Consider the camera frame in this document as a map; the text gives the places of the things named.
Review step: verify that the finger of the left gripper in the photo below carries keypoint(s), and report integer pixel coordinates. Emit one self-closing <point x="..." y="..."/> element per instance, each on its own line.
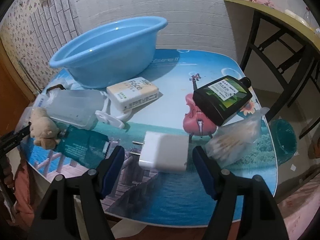
<point x="15" y="134"/>

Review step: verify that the black green bottle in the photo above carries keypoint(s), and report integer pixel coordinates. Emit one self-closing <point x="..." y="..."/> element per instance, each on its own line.
<point x="221" y="99"/>

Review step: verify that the beige plush toy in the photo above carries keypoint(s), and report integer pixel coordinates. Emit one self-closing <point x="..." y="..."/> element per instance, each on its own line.
<point x="43" y="130"/>

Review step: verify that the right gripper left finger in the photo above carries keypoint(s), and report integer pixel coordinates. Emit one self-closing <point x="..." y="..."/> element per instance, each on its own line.
<point x="55" y="217"/>

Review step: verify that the bag of cotton swabs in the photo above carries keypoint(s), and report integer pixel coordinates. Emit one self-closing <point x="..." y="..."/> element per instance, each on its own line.
<point x="233" y="141"/>

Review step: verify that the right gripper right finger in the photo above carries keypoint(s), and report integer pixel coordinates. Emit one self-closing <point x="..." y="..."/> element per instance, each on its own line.
<point x="261" y="217"/>

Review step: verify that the translucent plastic lidded box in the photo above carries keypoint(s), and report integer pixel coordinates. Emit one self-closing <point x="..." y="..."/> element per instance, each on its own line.
<point x="75" y="107"/>

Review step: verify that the wooden side table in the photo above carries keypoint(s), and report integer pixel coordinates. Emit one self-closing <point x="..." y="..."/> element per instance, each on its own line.
<point x="303" y="64"/>

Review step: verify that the face tissue pack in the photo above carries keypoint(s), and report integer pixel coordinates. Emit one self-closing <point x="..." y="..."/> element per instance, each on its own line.
<point x="131" y="94"/>

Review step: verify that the white power adapter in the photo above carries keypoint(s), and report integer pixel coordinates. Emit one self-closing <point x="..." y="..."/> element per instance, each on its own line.
<point x="163" y="152"/>

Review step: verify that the pink cloth on shelf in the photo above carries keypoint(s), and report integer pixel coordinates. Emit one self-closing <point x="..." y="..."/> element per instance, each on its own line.
<point x="263" y="2"/>

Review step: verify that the wooden door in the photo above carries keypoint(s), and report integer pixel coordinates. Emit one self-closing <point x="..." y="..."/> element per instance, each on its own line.
<point x="15" y="95"/>

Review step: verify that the teal foil packet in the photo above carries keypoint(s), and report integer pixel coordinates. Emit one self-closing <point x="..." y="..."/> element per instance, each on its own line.
<point x="86" y="147"/>

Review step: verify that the blue plastic basin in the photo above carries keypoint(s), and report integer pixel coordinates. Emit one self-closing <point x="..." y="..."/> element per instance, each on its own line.
<point x="110" y="53"/>

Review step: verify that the green waste bin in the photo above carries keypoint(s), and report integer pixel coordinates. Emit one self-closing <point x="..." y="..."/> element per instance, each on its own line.
<point x="284" y="139"/>

